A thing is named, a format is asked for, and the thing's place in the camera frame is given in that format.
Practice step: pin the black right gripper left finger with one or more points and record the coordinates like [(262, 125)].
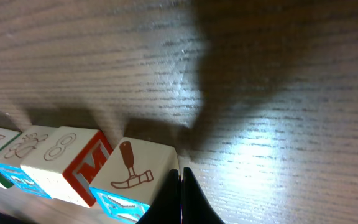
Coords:
[(166, 208)]

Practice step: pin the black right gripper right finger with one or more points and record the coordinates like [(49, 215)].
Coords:
[(195, 206)]

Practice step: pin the wooden block blue X top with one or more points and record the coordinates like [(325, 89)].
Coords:
[(130, 179)]

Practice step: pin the wooden block number 8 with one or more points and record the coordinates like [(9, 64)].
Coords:
[(67, 162)]

